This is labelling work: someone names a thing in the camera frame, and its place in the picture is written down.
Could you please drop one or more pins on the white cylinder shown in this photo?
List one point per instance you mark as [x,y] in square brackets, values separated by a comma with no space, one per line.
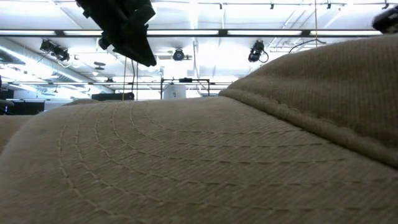
[174,92]

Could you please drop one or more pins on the black ceiling spotlight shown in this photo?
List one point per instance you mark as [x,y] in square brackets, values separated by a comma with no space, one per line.
[178,54]
[56,49]
[256,51]

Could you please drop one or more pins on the distant black metal frame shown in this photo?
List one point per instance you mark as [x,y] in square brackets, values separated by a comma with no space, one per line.
[185,80]

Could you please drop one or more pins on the black aluminium rig frame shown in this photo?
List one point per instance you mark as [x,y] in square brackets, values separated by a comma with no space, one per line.
[248,32]

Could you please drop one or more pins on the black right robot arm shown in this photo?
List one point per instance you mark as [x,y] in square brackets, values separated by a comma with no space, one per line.
[387,20]

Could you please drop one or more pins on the tan baseball cap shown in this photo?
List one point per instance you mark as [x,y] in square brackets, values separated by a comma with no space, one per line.
[12,129]
[199,171]

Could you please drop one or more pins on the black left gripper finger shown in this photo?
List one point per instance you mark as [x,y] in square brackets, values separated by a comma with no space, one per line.
[138,51]

